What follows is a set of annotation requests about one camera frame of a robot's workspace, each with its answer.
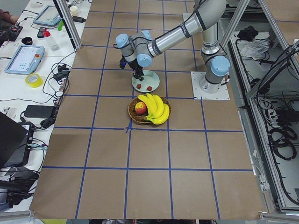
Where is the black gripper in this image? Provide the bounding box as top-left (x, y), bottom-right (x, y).
top-left (119, 56), bottom-right (144, 81)

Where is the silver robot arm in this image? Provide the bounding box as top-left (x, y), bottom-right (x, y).
top-left (114, 0), bottom-right (227, 81)

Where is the light green plate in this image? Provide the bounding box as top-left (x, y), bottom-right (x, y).
top-left (131, 70), bottom-right (160, 93)

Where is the red yellow apple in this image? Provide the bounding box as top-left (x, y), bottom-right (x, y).
top-left (135, 101), bottom-right (147, 115)

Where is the yellow banana bunch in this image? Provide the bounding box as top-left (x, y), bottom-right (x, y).
top-left (137, 93), bottom-right (171, 125)

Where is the brown wicker basket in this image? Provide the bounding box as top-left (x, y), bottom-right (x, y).
top-left (128, 97), bottom-right (171, 124)

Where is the black power adapter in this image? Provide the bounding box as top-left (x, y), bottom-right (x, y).
top-left (72, 16), bottom-right (86, 23)

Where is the plastic bottle red cap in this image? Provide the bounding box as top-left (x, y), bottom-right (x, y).
top-left (43, 28), bottom-right (59, 51)

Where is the white paper cup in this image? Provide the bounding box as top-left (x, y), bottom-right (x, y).
top-left (70, 6), bottom-right (78, 16)

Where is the yellow tape roll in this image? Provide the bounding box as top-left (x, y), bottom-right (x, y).
top-left (25, 73), bottom-right (43, 88)

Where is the black remote device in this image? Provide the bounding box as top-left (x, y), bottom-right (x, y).
top-left (37, 27), bottom-right (46, 39)

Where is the teach pendant tablet far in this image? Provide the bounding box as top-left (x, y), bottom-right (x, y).
top-left (33, 5), bottom-right (61, 27)

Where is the teach pendant tablet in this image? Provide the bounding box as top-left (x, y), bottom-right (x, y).
top-left (5, 45), bottom-right (45, 75)
top-left (33, 5), bottom-right (61, 27)

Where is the teach pendant tablet near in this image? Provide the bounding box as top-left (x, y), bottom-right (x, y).
top-left (5, 45), bottom-right (45, 75)

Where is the black small bowl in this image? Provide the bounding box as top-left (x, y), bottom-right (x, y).
top-left (21, 37), bottom-right (33, 45)

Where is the black laptop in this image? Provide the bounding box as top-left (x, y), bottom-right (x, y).
top-left (0, 113), bottom-right (34, 168)

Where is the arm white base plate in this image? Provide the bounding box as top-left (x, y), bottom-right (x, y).
top-left (191, 71), bottom-right (230, 100)

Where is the aluminium frame post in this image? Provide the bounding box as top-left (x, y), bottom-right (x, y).
top-left (53, 0), bottom-right (82, 50)

